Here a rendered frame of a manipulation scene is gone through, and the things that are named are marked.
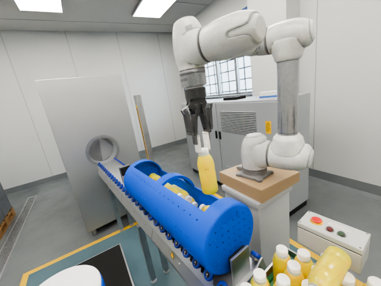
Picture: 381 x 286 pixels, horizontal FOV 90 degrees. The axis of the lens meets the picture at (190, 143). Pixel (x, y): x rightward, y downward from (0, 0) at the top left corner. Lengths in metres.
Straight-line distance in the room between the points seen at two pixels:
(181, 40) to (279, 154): 0.78
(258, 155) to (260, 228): 0.44
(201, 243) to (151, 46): 5.80
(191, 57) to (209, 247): 0.64
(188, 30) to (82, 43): 5.21
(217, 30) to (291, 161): 0.79
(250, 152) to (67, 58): 5.10
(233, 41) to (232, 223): 0.62
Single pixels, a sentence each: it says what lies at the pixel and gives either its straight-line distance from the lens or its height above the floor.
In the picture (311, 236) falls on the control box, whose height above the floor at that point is 1.06.
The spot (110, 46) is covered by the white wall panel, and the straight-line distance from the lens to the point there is 5.88.
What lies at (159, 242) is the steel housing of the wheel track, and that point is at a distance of 1.22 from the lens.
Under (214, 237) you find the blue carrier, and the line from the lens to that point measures 0.75.
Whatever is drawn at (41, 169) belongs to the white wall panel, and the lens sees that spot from 5.83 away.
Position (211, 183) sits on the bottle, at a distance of 0.74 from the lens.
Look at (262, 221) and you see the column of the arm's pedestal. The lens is 1.29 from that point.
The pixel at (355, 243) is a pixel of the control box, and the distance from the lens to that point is 0.90.
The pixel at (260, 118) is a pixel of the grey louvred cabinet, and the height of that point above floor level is 1.24.
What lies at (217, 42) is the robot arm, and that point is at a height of 1.78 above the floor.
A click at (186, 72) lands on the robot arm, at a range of 0.65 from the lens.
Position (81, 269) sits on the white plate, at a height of 1.04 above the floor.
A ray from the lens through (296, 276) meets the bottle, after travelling 0.81.
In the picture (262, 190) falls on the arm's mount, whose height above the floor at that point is 1.08.
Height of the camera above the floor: 1.66
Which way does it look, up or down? 15 degrees down
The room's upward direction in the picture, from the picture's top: 9 degrees counter-clockwise
